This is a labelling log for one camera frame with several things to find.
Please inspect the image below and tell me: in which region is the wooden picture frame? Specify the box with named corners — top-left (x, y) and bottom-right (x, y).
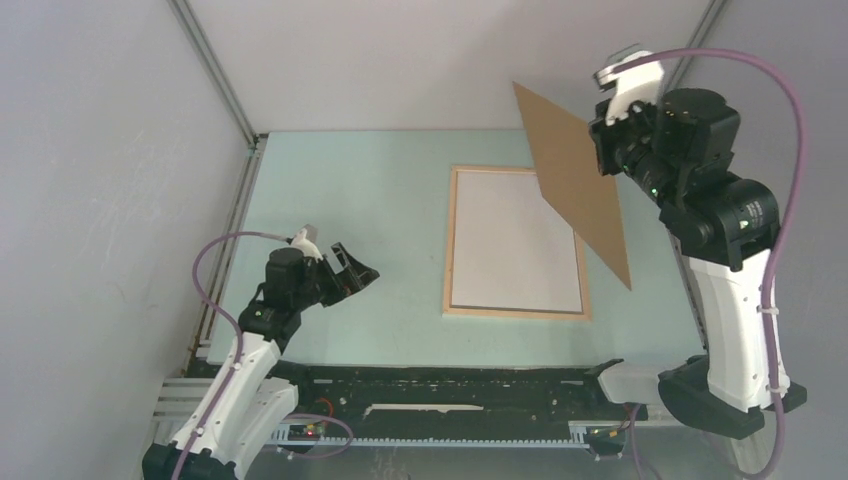
top-left (442, 165), bottom-right (592, 323)

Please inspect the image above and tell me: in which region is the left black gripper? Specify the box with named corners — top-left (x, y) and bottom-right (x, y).
top-left (292, 243), bottom-right (378, 311)

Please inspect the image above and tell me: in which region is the printed photo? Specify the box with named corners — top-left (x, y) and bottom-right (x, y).
top-left (455, 170), bottom-right (584, 315)

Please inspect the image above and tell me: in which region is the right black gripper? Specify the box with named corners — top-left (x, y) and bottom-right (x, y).
top-left (587, 89), bottom-right (682, 211)

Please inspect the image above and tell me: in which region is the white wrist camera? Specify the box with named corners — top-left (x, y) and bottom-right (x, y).
top-left (593, 44), bottom-right (665, 126)
top-left (289, 224), bottom-right (324, 261)

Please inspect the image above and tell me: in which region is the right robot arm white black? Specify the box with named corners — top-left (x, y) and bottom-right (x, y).
top-left (581, 88), bottom-right (807, 439)

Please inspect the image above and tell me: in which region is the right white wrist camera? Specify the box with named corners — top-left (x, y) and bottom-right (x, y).
top-left (593, 44), bottom-right (665, 126)

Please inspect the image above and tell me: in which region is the aluminium rail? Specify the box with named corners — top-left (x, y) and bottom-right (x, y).
top-left (152, 377), bottom-right (757, 429)

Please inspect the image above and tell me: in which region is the brown backing board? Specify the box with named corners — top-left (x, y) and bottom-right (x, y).
top-left (513, 82), bottom-right (632, 289)

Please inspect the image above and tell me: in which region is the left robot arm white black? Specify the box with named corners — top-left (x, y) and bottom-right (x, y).
top-left (142, 238), bottom-right (380, 479)

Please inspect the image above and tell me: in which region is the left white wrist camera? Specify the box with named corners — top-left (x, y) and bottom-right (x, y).
top-left (289, 224), bottom-right (324, 261)

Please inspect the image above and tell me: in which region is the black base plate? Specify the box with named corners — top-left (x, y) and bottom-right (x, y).
top-left (271, 361), bottom-right (631, 444)

